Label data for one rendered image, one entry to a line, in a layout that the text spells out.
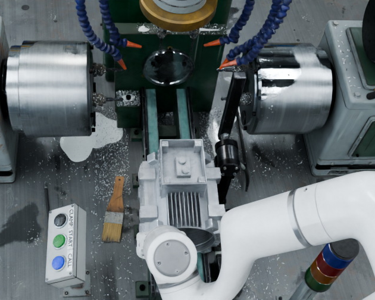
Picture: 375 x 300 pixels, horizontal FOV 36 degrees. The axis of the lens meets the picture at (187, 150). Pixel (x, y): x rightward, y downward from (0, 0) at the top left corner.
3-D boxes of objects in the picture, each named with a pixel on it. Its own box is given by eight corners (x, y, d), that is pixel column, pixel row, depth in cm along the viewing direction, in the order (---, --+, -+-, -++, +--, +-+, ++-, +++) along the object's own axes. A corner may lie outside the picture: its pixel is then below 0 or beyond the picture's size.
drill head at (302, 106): (207, 82, 173) (219, 22, 152) (337, 82, 178) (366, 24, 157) (216, 152, 160) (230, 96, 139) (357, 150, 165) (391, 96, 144)
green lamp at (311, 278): (302, 266, 131) (308, 259, 127) (328, 265, 132) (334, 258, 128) (308, 291, 128) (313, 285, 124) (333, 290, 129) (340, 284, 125)
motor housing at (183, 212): (137, 187, 151) (139, 147, 135) (209, 186, 153) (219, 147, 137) (140, 259, 140) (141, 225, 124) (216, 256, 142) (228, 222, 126)
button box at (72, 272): (61, 218, 135) (47, 209, 131) (87, 211, 133) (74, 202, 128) (58, 289, 126) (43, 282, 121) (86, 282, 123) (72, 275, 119)
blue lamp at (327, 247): (319, 242, 120) (326, 233, 116) (347, 241, 121) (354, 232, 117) (325, 269, 117) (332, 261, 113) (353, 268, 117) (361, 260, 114)
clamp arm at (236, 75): (216, 132, 154) (232, 69, 132) (228, 132, 154) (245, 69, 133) (218, 143, 152) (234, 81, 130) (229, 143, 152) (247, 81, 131)
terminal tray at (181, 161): (156, 155, 139) (158, 138, 133) (200, 155, 140) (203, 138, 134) (159, 199, 132) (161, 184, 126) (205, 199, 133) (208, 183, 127)
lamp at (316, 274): (308, 259, 127) (313, 250, 124) (334, 258, 128) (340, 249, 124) (313, 285, 124) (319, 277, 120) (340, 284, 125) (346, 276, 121)
